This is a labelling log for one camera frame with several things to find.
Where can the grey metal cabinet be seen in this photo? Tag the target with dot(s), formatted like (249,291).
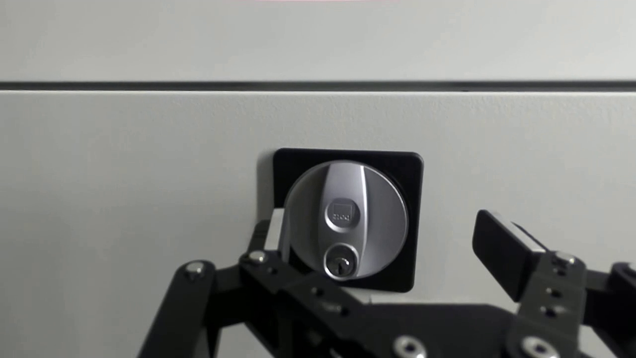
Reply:
(99,174)

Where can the grey cabinet door with lock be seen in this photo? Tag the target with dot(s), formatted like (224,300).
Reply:
(124,189)

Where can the plain grey cabinet door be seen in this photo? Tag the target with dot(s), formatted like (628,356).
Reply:
(318,40)

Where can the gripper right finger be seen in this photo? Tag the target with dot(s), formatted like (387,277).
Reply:
(546,298)

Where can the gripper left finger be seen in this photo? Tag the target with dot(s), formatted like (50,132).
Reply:
(196,308)

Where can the silver lock knob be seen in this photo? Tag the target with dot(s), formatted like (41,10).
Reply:
(348,214)

